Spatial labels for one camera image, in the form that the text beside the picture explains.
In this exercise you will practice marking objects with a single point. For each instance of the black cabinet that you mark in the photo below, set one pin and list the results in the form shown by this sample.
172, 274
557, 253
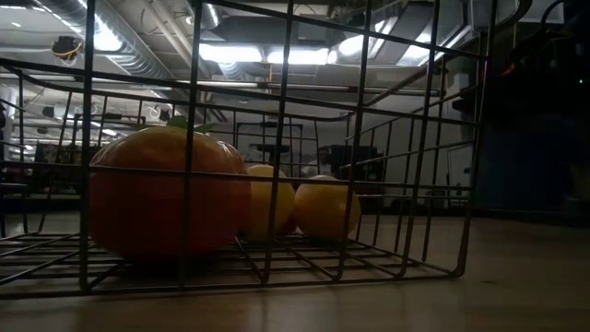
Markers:
343, 159

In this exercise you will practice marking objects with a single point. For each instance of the ceiling light panel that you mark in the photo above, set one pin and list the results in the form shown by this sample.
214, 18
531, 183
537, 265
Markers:
230, 53
299, 56
355, 44

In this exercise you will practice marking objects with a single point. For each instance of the grey ventilation box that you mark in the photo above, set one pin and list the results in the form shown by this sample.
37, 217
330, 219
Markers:
313, 32

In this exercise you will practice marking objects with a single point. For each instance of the dark blue partition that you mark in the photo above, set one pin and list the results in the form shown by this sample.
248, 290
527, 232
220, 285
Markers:
525, 161

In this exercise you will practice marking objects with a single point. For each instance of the yellow lemon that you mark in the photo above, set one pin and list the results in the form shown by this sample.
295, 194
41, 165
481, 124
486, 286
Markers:
256, 207
318, 207

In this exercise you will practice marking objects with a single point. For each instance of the silver corrugated duct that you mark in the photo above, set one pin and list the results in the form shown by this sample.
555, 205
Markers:
133, 55

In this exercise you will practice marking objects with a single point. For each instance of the silver round duct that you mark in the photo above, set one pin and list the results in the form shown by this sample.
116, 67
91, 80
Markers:
209, 14

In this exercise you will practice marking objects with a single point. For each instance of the orange persimmon with green calyx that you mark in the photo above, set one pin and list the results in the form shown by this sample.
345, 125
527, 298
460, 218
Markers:
138, 207

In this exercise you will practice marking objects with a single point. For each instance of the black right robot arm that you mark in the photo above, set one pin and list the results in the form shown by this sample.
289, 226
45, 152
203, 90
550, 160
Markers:
544, 69

